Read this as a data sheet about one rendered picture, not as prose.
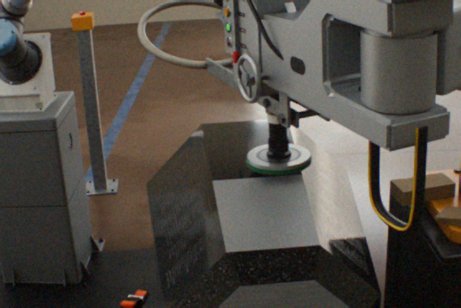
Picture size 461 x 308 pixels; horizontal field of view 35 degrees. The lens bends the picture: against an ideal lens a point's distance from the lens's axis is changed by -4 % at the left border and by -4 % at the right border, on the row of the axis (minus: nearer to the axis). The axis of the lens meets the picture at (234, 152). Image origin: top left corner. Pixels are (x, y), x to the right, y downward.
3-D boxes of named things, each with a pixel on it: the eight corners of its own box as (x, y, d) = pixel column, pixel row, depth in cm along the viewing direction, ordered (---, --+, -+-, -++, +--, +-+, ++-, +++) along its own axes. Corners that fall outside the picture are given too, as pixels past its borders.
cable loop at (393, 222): (423, 244, 189) (430, 128, 177) (412, 247, 187) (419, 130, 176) (374, 211, 208) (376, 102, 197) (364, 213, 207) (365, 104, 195)
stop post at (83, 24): (118, 180, 470) (100, 8, 430) (116, 193, 451) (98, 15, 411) (86, 183, 468) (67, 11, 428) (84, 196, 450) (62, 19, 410)
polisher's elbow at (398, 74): (387, 86, 198) (387, 15, 190) (449, 101, 185) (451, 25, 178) (344, 105, 185) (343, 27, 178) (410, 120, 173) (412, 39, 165)
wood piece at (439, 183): (441, 185, 255) (441, 171, 253) (455, 196, 246) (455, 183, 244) (390, 193, 251) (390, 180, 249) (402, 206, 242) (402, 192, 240)
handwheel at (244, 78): (286, 104, 227) (285, 55, 221) (256, 109, 223) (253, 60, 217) (263, 91, 239) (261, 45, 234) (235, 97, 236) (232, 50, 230)
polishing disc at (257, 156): (244, 170, 246) (244, 167, 246) (249, 147, 266) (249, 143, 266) (310, 170, 244) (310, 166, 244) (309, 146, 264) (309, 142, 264)
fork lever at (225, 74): (340, 119, 232) (340, 104, 230) (285, 130, 225) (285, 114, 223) (243, 63, 290) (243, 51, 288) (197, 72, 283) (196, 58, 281)
